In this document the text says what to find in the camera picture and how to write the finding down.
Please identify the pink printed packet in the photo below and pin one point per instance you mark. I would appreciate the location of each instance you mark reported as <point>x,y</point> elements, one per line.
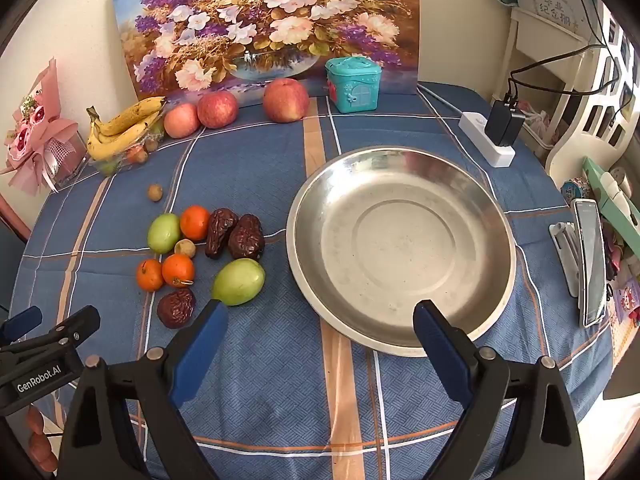
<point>625,300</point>

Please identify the black charger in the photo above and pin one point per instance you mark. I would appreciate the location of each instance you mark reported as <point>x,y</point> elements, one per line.
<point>505,122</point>

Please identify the clear plastic fruit container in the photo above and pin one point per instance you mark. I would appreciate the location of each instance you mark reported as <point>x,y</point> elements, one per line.
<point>70,165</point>

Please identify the white plaque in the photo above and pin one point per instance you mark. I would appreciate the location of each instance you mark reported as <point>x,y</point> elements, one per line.
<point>555,7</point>

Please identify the white side table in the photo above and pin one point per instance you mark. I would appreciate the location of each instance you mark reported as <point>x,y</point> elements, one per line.
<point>547,19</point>

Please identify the person's left hand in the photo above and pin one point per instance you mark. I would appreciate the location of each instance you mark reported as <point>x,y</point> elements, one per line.
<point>39,442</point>

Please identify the white phone stand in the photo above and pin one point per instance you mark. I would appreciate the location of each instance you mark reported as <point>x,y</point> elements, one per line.
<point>562,250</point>

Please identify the floral painting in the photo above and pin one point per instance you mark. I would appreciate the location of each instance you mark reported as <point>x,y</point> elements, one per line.
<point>260,20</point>

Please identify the yellow banana bunch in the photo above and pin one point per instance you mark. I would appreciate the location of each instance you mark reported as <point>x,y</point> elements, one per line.
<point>120,127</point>

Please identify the pale pink apple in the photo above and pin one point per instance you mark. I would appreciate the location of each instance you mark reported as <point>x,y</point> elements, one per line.
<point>181,120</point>

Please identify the round steel plate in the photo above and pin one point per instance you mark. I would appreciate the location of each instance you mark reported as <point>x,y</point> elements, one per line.
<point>400,240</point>

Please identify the teal toy house box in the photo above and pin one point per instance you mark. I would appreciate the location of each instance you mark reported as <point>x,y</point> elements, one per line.
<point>352,85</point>

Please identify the red speckled apple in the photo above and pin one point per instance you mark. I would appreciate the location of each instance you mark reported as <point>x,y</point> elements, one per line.
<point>217,109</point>

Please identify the blue plaid tablecloth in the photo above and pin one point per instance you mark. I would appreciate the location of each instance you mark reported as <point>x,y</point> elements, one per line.
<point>280,395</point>

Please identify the brown longan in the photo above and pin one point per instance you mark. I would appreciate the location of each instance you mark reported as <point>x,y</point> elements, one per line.
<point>151,144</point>
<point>183,248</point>
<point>155,192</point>

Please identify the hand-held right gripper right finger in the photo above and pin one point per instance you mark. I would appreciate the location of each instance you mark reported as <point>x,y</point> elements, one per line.
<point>440,355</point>

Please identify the round dried red date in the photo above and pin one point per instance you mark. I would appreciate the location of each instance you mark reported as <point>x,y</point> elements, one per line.
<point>176,308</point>

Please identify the green box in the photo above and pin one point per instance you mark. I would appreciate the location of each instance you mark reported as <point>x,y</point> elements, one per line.
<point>596,175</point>

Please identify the white power strip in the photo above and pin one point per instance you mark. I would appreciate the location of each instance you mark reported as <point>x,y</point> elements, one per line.
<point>480,132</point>

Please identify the white chair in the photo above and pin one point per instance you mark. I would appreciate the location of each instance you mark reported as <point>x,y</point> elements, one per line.
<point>575,135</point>

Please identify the long dried red date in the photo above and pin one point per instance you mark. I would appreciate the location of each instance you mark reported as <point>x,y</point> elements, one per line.
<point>220,232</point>

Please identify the small green jujube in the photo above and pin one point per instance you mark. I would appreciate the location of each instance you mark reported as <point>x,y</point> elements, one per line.
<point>163,232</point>

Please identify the plump dried red date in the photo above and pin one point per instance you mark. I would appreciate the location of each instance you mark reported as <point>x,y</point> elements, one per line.
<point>246,239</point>

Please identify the large green jujube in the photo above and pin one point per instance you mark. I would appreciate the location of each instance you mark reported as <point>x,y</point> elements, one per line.
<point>239,282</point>

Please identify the pink wrapped bouquet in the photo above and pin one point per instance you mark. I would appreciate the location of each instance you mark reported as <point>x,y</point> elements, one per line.
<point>35,135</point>

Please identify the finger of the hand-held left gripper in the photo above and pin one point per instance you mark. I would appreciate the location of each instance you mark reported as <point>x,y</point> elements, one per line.
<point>20,322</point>
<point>60,336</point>

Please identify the smartphone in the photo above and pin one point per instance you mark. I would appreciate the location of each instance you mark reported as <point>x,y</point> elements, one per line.
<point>590,260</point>

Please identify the printed tape roll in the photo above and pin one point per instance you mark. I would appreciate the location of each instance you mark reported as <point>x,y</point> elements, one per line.
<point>575,191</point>

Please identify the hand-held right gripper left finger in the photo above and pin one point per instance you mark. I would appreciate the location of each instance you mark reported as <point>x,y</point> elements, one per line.
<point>202,355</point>

